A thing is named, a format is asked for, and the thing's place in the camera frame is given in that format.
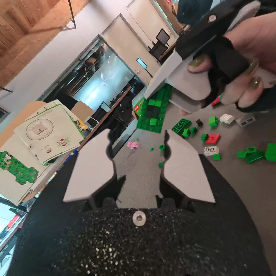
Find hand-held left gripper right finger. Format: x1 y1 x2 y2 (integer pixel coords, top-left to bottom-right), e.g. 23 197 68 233
161 129 216 204

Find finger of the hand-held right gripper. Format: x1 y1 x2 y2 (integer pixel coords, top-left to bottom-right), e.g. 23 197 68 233
144 51 184 100

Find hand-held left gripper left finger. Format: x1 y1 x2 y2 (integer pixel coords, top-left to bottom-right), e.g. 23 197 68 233
63 129 117 203

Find white printed lego tile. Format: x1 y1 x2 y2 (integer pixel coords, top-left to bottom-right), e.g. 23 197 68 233
204 145 219 156

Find green tiled lego plate assembly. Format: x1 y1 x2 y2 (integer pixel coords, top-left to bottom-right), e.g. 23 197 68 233
136 84 173 134

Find small green lego pieces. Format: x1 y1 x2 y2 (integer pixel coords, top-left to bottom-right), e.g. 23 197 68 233
150 116 221 167

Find green lego box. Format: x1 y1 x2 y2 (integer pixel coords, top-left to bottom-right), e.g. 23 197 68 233
132 97 147 120

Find red lego plate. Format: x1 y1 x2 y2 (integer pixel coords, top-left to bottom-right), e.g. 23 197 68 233
205 134 221 144

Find lego instruction booklet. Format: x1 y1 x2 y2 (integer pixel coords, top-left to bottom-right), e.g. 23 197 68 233
0 100 85 205

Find red and green lego piece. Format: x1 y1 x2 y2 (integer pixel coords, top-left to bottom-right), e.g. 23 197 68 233
211 94 224 106

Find blurred green lego cluster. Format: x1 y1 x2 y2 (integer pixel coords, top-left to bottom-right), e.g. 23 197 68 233
236 143 276 163

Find grey flat lego tile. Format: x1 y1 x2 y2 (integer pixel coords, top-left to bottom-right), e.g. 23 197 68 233
236 116 255 128

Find person's right hand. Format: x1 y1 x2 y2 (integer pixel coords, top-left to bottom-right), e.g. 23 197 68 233
187 11 276 109

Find black office chair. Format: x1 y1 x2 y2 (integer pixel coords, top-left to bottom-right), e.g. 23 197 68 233
148 29 171 60

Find yellow leaflet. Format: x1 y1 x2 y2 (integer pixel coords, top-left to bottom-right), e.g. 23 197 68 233
74 119 88 131

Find tan rounded board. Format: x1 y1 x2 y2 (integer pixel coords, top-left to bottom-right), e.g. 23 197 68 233
71 101 94 124
0 101 47 140

